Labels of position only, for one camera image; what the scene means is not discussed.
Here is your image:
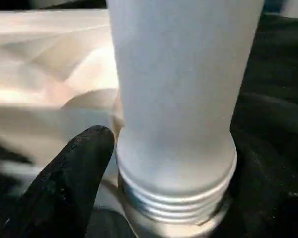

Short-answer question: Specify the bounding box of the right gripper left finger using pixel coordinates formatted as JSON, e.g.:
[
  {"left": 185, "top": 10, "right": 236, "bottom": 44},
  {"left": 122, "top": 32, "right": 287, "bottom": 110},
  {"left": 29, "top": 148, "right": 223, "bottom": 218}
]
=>
[{"left": 0, "top": 125, "right": 116, "bottom": 238}]

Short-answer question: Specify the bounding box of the white plastic table leg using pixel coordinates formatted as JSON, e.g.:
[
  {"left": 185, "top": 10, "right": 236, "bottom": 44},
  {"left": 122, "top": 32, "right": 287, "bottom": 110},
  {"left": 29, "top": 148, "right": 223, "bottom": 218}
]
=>
[{"left": 106, "top": 0, "right": 265, "bottom": 238}]

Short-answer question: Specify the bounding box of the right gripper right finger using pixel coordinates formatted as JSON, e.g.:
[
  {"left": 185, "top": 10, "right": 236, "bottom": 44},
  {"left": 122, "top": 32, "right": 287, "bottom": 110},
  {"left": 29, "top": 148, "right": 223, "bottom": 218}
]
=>
[{"left": 231, "top": 131, "right": 298, "bottom": 238}]

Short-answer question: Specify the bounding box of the black table mat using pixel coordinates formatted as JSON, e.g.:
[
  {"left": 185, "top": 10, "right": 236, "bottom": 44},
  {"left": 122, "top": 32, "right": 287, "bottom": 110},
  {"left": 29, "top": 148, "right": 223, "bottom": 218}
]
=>
[{"left": 0, "top": 0, "right": 298, "bottom": 238}]

